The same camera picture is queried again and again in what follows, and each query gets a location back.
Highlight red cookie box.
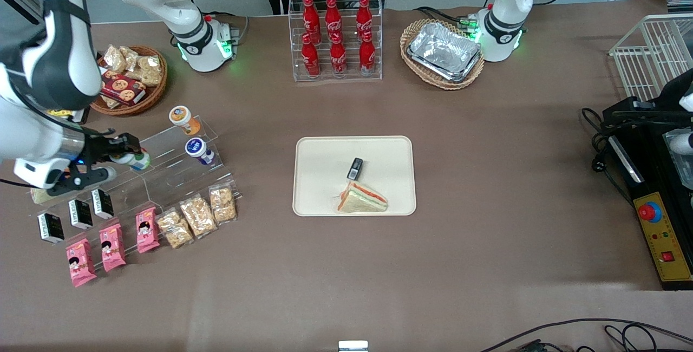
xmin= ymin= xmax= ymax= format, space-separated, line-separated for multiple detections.
xmin=100 ymin=70 xmax=147 ymax=107

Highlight black floor cables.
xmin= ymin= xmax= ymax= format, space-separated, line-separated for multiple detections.
xmin=476 ymin=317 xmax=693 ymax=352

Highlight clear plastic container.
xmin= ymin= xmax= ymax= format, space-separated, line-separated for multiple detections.
xmin=663 ymin=127 xmax=693 ymax=191

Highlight wrapped triangle sandwich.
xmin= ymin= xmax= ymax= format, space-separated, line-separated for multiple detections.
xmin=337 ymin=180 xmax=389 ymax=214

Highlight orange lidded gum bottle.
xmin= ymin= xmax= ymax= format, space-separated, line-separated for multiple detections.
xmin=168 ymin=105 xmax=201 ymax=136

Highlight stack of foil trays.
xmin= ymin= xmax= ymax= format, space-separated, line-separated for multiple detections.
xmin=407 ymin=21 xmax=483 ymax=83

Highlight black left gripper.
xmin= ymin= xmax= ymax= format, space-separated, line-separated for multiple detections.
xmin=656 ymin=67 xmax=693 ymax=119

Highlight blue lidded gum bottle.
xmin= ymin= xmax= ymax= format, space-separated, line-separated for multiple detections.
xmin=185 ymin=136 xmax=216 ymax=166

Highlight cream plastic serving tray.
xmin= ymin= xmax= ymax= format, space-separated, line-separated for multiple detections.
xmin=292 ymin=135 xmax=417 ymax=217

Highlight green lidded white gum bottle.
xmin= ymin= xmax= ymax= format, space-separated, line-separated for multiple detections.
xmin=111 ymin=148 xmax=152 ymax=172

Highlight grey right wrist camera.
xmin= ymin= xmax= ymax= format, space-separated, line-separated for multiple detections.
xmin=45 ymin=166 xmax=117 ymax=197

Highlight silver metal sealing bar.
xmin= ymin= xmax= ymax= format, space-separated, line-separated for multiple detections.
xmin=607 ymin=135 xmax=645 ymax=184

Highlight black sealing machine yellow panel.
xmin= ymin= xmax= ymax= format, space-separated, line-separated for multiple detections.
xmin=601 ymin=97 xmax=693 ymax=291

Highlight white wire basket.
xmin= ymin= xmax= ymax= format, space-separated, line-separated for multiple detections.
xmin=609 ymin=13 xmax=693 ymax=104

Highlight wicker basket with foil trays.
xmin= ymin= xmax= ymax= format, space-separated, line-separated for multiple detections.
xmin=400 ymin=18 xmax=486 ymax=92

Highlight clear acrylic bottle rack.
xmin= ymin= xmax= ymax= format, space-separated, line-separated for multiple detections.
xmin=288 ymin=0 xmax=383 ymax=82

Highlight wicker basket with snacks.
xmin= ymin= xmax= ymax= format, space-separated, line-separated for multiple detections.
xmin=89 ymin=44 xmax=169 ymax=118

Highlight clear bag of cookies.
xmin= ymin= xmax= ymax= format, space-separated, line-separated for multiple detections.
xmin=102 ymin=45 xmax=164 ymax=88

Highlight black power cable with plug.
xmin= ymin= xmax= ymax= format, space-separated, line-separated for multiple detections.
xmin=580 ymin=107 xmax=635 ymax=207

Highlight clear acrylic stepped display stand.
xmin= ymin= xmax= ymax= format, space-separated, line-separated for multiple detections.
xmin=29 ymin=116 xmax=242 ymax=267

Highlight red cola bottle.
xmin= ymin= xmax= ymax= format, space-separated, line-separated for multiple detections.
xmin=358 ymin=32 xmax=377 ymax=77
xmin=356 ymin=0 xmax=374 ymax=36
xmin=300 ymin=33 xmax=322 ymax=79
xmin=325 ymin=0 xmax=343 ymax=36
xmin=303 ymin=0 xmax=321 ymax=36
xmin=329 ymin=33 xmax=348 ymax=77

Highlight red emergency stop button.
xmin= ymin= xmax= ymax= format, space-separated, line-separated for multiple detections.
xmin=637 ymin=200 xmax=663 ymax=223

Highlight clear bag of biscuits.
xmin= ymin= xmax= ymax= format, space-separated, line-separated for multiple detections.
xmin=156 ymin=208 xmax=195 ymax=249
xmin=179 ymin=194 xmax=218 ymax=239
xmin=208 ymin=185 xmax=238 ymax=226

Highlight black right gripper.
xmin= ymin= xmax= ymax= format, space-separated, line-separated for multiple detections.
xmin=80 ymin=133 xmax=143 ymax=170

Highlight pink snack pack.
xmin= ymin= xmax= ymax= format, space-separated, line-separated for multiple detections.
xmin=135 ymin=206 xmax=161 ymax=255
xmin=99 ymin=223 xmax=127 ymax=273
xmin=65 ymin=238 xmax=97 ymax=288

